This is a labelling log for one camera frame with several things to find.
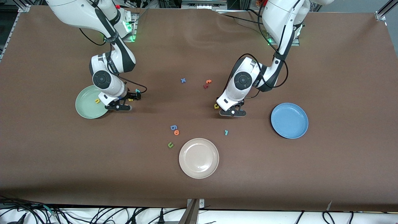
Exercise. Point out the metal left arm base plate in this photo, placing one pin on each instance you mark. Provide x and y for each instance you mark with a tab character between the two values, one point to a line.
297	44

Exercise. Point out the blue plate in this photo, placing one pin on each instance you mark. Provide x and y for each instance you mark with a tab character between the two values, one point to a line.
289	121

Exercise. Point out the aluminium frame profile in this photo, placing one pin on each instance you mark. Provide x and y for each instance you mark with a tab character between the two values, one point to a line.
191	214

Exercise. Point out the brown table cover sheet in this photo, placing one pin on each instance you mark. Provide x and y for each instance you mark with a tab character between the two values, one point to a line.
199	186

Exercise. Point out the light green plate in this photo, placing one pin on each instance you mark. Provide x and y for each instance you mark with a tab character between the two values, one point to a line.
87	107

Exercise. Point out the grey equipment box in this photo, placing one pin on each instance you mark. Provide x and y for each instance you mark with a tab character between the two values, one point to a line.
203	3

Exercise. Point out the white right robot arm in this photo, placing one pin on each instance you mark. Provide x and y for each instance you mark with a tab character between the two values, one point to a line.
118	60

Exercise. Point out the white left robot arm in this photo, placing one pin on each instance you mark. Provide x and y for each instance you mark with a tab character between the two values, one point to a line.
279	18

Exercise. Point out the small metal bracket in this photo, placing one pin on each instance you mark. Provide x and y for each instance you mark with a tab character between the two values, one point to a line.
202	203

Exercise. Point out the beige plate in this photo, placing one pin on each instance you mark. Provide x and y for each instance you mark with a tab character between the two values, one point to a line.
199	158

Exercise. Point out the aluminium corner profile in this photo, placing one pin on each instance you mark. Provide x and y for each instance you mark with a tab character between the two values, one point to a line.
384	11

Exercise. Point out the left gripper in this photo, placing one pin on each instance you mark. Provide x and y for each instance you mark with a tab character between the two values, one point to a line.
217	98

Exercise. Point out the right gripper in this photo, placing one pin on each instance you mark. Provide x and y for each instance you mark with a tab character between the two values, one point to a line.
130	95

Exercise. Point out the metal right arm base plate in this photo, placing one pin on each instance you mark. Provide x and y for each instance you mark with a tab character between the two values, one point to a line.
133	38

